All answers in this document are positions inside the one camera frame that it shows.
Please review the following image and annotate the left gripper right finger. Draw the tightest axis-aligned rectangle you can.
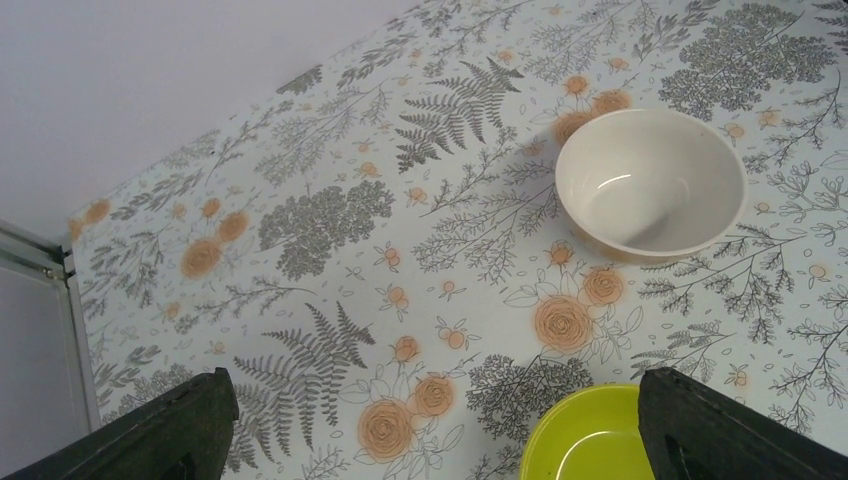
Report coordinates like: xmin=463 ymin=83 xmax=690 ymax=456
xmin=638 ymin=367 xmax=847 ymax=479

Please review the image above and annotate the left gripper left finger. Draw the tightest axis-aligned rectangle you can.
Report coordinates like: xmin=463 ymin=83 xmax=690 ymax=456
xmin=7 ymin=368 xmax=239 ymax=479

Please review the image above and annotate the yellow-green bowl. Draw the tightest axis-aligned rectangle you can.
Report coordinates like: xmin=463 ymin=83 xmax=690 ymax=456
xmin=519 ymin=384 xmax=654 ymax=480

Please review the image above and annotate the beige patterned bowl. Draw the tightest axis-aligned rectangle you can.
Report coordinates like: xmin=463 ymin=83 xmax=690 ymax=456
xmin=554 ymin=109 xmax=748 ymax=265

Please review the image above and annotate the floral table mat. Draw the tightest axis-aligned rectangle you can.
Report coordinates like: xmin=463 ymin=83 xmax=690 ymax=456
xmin=70 ymin=1 xmax=847 ymax=479

